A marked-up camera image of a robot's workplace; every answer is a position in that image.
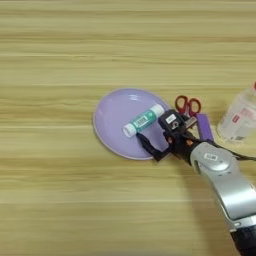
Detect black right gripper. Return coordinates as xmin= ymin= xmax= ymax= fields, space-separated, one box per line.
xmin=135 ymin=116 xmax=201 ymax=165

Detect clear bottle red cap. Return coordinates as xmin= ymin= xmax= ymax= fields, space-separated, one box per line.
xmin=216 ymin=81 xmax=256 ymax=145

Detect green white glue stick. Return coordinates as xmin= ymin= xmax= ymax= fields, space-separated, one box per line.
xmin=122 ymin=103 xmax=164 ymax=138

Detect purple round plate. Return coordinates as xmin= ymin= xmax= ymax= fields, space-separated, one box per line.
xmin=92 ymin=87 xmax=172 ymax=161

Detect black box white label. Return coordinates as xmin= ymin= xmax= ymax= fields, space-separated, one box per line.
xmin=158 ymin=109 xmax=188 ymax=134

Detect red handled scissors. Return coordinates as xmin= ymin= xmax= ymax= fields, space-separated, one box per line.
xmin=174 ymin=94 xmax=202 ymax=118

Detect purple eraser block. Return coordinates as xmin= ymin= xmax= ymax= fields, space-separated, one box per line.
xmin=195 ymin=113 xmax=215 ymax=143

